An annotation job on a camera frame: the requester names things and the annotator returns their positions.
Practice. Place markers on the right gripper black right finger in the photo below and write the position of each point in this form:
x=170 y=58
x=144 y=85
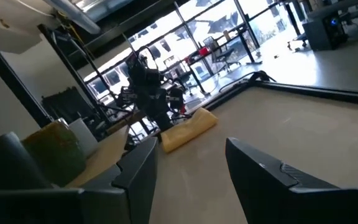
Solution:
x=259 y=180

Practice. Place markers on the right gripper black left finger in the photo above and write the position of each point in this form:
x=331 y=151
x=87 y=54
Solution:
x=135 y=174

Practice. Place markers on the green and brown glazed mug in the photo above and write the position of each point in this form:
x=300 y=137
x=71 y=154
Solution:
x=56 y=152

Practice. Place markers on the tall dark grey cup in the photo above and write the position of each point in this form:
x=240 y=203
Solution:
x=8 y=165

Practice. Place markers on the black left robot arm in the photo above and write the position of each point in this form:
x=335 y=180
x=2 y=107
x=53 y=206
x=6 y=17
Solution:
x=152 y=90

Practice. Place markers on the wooden shelf with black legs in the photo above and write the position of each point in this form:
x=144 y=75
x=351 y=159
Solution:
x=107 y=155

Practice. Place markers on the folded yellow towel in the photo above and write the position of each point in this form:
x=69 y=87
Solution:
x=188 y=129

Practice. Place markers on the black curtain panel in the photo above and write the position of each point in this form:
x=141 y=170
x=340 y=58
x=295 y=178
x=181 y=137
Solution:
x=68 y=105

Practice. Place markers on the black office chair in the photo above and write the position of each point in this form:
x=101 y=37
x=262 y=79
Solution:
x=221 y=53

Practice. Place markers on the red box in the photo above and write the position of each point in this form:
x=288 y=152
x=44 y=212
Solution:
x=204 y=51

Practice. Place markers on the black desk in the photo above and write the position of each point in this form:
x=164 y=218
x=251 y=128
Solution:
x=222 y=40

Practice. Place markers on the black computer tower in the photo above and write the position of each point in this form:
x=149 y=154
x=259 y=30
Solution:
x=325 y=32

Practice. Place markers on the silver ceiling duct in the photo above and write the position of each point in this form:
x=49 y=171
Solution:
x=73 y=14

